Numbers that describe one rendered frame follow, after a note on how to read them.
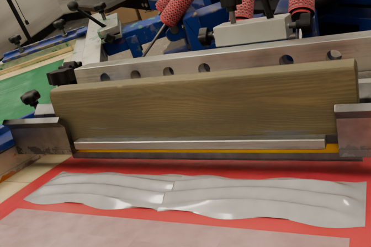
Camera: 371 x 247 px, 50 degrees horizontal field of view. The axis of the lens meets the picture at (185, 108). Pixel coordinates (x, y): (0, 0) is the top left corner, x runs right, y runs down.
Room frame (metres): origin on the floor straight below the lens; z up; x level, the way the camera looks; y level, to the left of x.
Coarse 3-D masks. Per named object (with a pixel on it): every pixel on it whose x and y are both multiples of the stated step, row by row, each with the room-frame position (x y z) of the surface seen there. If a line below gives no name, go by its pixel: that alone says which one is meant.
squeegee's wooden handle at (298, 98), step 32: (320, 64) 0.32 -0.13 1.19; (352, 64) 0.30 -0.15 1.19; (64, 96) 0.46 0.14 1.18; (96, 96) 0.43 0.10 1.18; (128, 96) 0.41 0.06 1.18; (160, 96) 0.39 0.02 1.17; (192, 96) 0.37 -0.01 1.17; (224, 96) 0.35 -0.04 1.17; (256, 96) 0.34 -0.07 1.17; (288, 96) 0.32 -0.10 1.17; (320, 96) 0.30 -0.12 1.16; (352, 96) 0.29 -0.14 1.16; (96, 128) 0.43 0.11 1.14; (128, 128) 0.41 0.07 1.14; (160, 128) 0.39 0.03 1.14; (192, 128) 0.37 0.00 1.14; (224, 128) 0.35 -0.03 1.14; (256, 128) 0.33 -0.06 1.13; (288, 128) 0.31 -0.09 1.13; (320, 128) 0.30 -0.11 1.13
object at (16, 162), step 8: (360, 80) 0.44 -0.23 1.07; (368, 80) 0.44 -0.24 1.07; (8, 152) 0.47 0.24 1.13; (16, 152) 0.48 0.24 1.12; (0, 160) 0.46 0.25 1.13; (8, 160) 0.47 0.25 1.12; (16, 160) 0.48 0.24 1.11; (24, 160) 0.49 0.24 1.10; (32, 160) 0.50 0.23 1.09; (0, 168) 0.46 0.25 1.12; (8, 168) 0.46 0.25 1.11; (16, 168) 0.47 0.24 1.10; (0, 176) 0.45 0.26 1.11; (8, 176) 0.46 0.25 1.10
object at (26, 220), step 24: (72, 168) 0.44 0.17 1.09; (96, 168) 0.42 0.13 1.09; (120, 168) 0.41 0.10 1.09; (144, 168) 0.39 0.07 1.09; (168, 168) 0.38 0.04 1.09; (192, 168) 0.36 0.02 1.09; (24, 192) 0.40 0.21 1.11; (0, 216) 0.35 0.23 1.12; (24, 216) 0.34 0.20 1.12; (48, 216) 0.33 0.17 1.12; (72, 216) 0.32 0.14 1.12; (96, 216) 0.30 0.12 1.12; (120, 216) 0.29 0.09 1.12; (144, 216) 0.28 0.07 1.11; (0, 240) 0.30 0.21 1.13; (24, 240) 0.29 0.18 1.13; (48, 240) 0.28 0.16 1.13; (72, 240) 0.27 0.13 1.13; (96, 240) 0.26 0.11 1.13; (120, 240) 0.25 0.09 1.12
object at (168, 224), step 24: (216, 168) 0.35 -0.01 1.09; (240, 168) 0.34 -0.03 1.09; (264, 168) 0.32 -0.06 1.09; (288, 168) 0.31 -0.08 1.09; (312, 168) 0.30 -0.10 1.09; (336, 168) 0.29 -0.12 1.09; (360, 168) 0.28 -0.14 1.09; (168, 216) 0.28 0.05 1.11; (192, 216) 0.27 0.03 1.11; (144, 240) 0.25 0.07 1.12; (168, 240) 0.24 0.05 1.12; (192, 240) 0.23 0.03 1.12; (216, 240) 0.22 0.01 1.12; (240, 240) 0.22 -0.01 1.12; (264, 240) 0.21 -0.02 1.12; (288, 240) 0.20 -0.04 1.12; (312, 240) 0.20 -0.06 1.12; (336, 240) 0.19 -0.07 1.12; (360, 240) 0.18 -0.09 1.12
